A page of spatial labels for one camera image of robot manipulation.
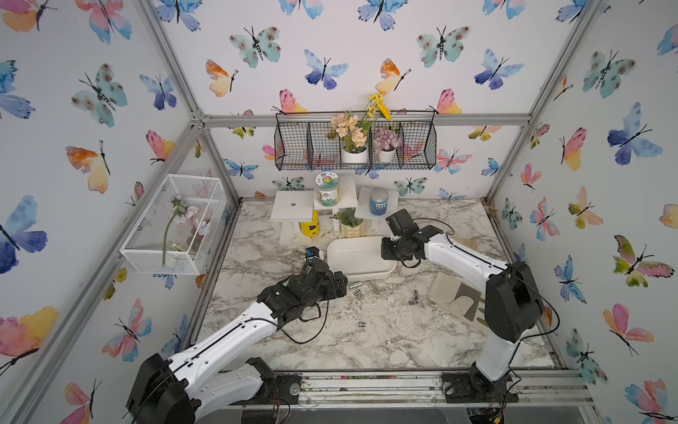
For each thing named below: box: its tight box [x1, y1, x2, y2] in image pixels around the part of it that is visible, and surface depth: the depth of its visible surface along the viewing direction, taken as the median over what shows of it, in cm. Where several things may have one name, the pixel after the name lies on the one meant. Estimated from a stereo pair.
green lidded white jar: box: [314, 170, 341, 208], surface depth 86 cm
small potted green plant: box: [329, 207, 366, 239], surface depth 103 cm
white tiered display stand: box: [271, 175, 400, 246], surface depth 99 cm
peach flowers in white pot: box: [326, 113, 370, 164], surface depth 84 cm
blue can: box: [369, 187, 390, 217], surface depth 93 cm
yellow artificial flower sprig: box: [367, 92, 393, 122], surface depth 84 cm
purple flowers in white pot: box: [372, 127, 402, 164], surface depth 92 cm
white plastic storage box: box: [326, 235, 397, 282], surface depth 101 cm
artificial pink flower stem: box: [161, 194, 199, 267], surface depth 76 cm
